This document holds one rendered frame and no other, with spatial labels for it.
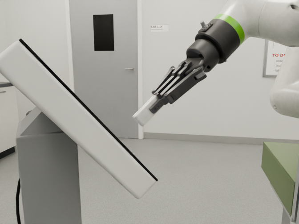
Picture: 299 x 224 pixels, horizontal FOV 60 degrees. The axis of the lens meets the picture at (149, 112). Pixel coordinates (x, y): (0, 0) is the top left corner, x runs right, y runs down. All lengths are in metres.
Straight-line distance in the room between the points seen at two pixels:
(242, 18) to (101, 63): 3.37
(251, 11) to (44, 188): 0.59
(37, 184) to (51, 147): 0.08
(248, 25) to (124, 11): 3.28
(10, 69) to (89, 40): 3.63
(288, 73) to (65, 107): 0.74
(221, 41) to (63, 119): 0.38
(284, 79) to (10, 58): 0.80
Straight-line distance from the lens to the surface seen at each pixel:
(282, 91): 0.94
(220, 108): 3.79
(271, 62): 3.81
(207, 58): 0.60
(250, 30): 0.66
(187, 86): 0.56
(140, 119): 0.56
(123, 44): 3.82
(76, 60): 4.07
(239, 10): 0.66
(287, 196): 0.84
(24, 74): 0.38
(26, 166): 0.60
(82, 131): 0.40
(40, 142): 0.58
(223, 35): 0.62
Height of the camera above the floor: 1.17
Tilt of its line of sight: 11 degrees down
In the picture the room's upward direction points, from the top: straight up
